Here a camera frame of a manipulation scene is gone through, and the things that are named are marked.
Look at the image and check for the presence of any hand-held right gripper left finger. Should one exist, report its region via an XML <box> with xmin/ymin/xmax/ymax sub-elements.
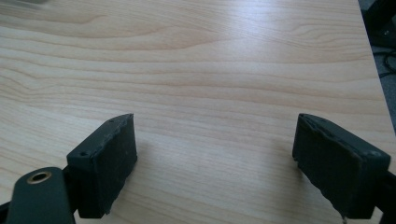
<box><xmin>65</xmin><ymin>113</ymin><xmax>138</xmax><ymax>219</ymax></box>

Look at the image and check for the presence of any black cable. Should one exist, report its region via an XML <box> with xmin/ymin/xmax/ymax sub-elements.
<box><xmin>373</xmin><ymin>49</ymin><xmax>396</xmax><ymax>78</ymax></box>

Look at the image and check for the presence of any dark equipment base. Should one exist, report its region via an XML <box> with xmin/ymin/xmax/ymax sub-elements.
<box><xmin>361</xmin><ymin>0</ymin><xmax>396</xmax><ymax>49</ymax></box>

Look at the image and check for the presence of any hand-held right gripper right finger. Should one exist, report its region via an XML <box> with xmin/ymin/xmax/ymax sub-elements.
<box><xmin>291</xmin><ymin>113</ymin><xmax>391</xmax><ymax>220</ymax></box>

